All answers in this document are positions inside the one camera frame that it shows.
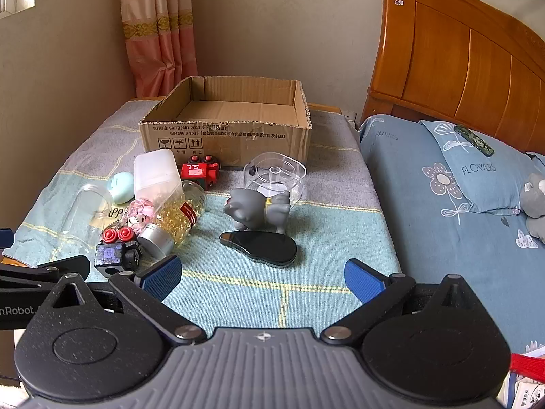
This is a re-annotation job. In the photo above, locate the red wooden robot toy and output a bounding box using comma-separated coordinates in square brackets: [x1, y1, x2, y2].
[181, 154, 221, 190]

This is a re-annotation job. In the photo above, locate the wooden bed headboard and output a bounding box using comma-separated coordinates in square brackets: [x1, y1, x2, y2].
[361, 0, 545, 154]

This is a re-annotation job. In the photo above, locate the mint green small case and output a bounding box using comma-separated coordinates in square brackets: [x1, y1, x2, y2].
[110, 172, 135, 204]

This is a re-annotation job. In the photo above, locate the grey elephant figurine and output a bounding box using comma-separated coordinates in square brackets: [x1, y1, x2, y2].
[223, 187, 292, 234]

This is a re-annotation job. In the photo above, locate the grey plush toy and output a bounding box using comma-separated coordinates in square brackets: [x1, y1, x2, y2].
[520, 173, 545, 243]

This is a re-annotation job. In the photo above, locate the blue flowered bed sheet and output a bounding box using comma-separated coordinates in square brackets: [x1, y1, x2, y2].
[358, 113, 545, 354]

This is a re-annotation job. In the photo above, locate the remote control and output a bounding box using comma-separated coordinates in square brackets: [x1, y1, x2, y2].
[453, 124, 495, 156]

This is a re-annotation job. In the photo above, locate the black wooden robot toy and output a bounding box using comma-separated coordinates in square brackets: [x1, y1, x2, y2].
[94, 227, 141, 282]

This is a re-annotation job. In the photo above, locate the striped table cloth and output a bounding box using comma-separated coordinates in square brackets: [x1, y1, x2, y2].
[9, 100, 403, 337]

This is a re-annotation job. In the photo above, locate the clear plastic tape box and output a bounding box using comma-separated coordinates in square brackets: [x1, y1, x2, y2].
[244, 152, 308, 203]

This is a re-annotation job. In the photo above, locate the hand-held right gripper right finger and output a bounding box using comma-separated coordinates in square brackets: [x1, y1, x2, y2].
[320, 258, 475, 345]

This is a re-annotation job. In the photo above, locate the black oval mirror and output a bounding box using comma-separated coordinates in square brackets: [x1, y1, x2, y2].
[219, 230, 297, 268]

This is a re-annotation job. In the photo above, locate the capsule bottle with silver cap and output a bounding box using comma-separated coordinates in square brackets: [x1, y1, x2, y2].
[138, 180, 208, 259]

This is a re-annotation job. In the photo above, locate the cardboard box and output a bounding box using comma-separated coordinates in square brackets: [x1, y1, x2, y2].
[139, 76, 313, 167]

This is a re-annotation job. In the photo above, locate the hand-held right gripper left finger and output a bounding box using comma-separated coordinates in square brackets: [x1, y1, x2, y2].
[43, 254, 208, 346]

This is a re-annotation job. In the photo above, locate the clear plastic jar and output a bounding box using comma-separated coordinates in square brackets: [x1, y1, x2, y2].
[60, 183, 113, 252]

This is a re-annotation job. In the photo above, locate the red cloth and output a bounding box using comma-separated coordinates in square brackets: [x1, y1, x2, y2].
[509, 351, 545, 386]

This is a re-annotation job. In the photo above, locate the pink curtain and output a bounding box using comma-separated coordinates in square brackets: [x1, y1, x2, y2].
[119, 0, 199, 99]

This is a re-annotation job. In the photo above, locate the printed paper packet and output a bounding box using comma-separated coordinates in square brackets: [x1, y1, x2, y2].
[504, 375, 545, 409]

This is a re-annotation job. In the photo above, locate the blue flowered pillow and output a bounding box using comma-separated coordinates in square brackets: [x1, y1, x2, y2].
[419, 119, 545, 216]

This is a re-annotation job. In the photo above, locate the white plastic bottle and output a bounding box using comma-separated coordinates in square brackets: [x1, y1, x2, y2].
[134, 149, 184, 216]

